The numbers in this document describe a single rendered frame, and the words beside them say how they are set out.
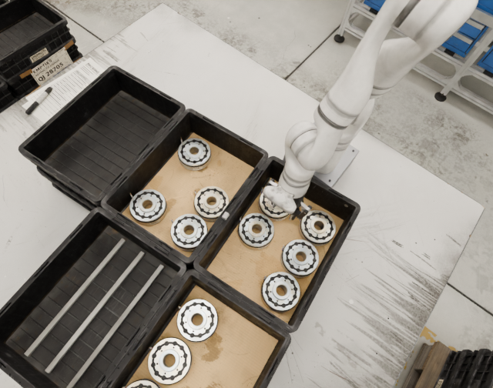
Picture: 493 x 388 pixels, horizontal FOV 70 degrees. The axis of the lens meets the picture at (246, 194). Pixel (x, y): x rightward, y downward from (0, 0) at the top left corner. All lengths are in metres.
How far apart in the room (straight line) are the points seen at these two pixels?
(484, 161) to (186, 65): 1.94
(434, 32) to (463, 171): 2.00
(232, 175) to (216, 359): 0.52
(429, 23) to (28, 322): 1.06
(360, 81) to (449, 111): 2.17
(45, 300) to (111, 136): 0.52
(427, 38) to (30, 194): 1.20
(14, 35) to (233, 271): 1.69
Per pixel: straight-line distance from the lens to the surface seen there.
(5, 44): 2.21
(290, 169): 0.80
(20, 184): 1.40
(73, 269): 1.08
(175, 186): 1.09
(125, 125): 1.24
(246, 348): 0.97
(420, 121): 2.63
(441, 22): 0.60
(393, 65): 0.71
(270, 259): 1.01
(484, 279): 2.32
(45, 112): 1.54
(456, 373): 1.81
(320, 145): 0.70
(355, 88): 0.65
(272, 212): 1.03
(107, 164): 1.18
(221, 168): 1.12
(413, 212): 1.37
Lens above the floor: 1.80
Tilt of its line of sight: 64 degrees down
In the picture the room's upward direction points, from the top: 9 degrees clockwise
